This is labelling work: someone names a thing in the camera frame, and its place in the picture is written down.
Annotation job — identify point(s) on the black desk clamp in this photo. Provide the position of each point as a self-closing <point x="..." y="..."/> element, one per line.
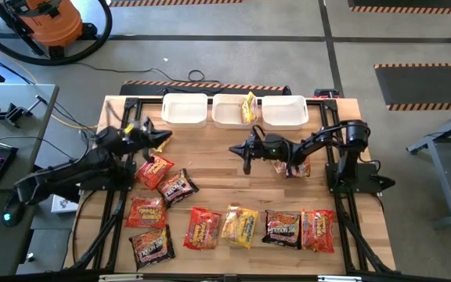
<point x="14" y="114"/>

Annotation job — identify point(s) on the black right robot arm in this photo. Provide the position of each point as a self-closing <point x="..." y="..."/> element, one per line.
<point x="319" y="141"/>

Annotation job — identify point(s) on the white plastic bin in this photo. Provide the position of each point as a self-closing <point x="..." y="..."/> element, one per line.
<point x="284" y="113"/>
<point x="184" y="111"/>
<point x="227" y="111"/>

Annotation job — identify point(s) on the black computer mouse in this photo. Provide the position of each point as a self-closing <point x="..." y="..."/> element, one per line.
<point x="11" y="215"/>

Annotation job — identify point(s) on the black aluminium table frame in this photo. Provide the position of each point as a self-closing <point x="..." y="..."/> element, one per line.
<point x="149" y="100"/>

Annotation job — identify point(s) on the yellow tape tag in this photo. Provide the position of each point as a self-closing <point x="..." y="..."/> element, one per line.
<point x="130" y="129"/>

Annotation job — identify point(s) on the red and black device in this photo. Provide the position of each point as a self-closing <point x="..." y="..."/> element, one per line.
<point x="326" y="93"/>

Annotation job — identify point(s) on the orange shop vacuum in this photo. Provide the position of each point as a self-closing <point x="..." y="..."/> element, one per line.
<point x="53" y="23"/>
<point x="108" y="23"/>

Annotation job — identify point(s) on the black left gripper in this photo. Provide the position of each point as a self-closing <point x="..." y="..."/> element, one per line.
<point x="120" y="141"/>

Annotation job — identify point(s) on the hazard-striped black floor mat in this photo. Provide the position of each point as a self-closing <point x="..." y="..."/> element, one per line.
<point x="170" y="2"/>
<point x="139" y="89"/>
<point x="405" y="3"/>
<point x="425" y="86"/>

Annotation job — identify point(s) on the small white box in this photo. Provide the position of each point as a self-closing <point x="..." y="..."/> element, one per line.
<point x="63" y="204"/>

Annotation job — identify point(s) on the orange-red noodle pack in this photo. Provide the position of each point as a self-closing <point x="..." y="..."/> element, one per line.
<point x="146" y="212"/>
<point x="203" y="229"/>
<point x="155" y="174"/>
<point x="318" y="231"/>

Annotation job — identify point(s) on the silver metal bracket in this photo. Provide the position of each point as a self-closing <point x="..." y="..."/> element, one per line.
<point x="120" y="278"/>
<point x="339" y="279"/>

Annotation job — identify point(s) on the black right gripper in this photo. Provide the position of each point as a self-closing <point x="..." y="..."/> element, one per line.
<point x="270" y="149"/>

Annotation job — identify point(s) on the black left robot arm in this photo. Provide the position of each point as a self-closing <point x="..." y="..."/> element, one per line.
<point x="65" y="174"/>

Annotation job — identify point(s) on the black Fire noodle pack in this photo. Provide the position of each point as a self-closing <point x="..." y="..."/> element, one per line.
<point x="152" y="247"/>
<point x="177" y="188"/>
<point x="282" y="229"/>
<point x="300" y="170"/>

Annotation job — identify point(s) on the grey metal cart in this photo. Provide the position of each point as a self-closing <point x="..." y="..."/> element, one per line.
<point x="448" y="184"/>

